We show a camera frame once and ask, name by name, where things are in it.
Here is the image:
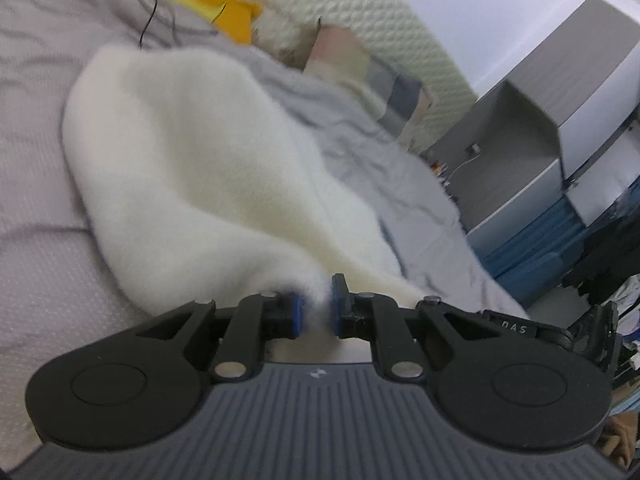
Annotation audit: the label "white blue striped sweater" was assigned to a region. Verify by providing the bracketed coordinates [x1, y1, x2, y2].
[60, 43, 528, 366]

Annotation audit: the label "blue curtain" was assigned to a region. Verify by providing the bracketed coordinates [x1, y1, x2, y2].
[472, 194, 601, 306]

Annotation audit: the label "bedside clutter items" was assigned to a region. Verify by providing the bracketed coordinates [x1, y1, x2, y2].
[427, 160, 457, 202]

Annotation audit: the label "plaid pillow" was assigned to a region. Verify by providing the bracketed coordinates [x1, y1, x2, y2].
[304, 25, 436, 140]

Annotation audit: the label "cream quilted headboard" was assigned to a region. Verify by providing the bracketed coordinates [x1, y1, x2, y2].
[253, 0, 476, 151]

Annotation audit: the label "grey wall cabinet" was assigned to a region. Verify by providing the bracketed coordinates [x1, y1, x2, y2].
[433, 0, 639, 255]

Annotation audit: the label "black charging cable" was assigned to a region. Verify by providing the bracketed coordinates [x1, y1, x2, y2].
[112, 0, 177, 51]

